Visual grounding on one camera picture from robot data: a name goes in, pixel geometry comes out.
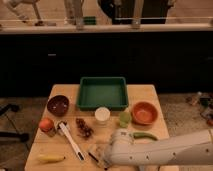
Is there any orange bowl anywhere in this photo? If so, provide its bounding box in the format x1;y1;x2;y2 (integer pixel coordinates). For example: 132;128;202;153
131;101;158;125

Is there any green plastic tray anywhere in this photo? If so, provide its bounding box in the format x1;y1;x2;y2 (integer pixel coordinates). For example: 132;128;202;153
76;77;129;111

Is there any brown grape bunch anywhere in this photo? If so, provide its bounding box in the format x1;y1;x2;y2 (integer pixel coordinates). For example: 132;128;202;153
76;118;93;139

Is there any yellow banana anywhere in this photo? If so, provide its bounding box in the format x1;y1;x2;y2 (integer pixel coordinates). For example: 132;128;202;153
37;154;66;163

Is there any white cup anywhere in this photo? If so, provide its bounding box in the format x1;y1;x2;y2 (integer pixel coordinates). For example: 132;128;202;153
95;107;110;125

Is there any green pear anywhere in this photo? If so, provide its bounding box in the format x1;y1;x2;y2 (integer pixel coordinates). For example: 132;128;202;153
119;112;132;128

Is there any red orange apple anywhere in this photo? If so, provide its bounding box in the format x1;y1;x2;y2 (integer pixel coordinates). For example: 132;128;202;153
39;118;54;132

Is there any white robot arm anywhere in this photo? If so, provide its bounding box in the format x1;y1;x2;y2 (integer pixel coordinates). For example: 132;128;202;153
103;129;213;166

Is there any dark brown bowl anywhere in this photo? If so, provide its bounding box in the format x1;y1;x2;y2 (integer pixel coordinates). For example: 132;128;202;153
47;95;69;117

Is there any green chili pepper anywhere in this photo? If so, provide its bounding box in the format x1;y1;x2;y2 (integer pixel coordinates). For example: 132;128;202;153
133;132;158;141

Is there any wooden table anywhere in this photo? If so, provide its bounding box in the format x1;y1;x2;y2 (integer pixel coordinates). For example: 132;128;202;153
25;84;169;171

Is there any wooden board eraser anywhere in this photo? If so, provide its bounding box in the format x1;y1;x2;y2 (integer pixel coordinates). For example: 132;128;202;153
88;144;110;171

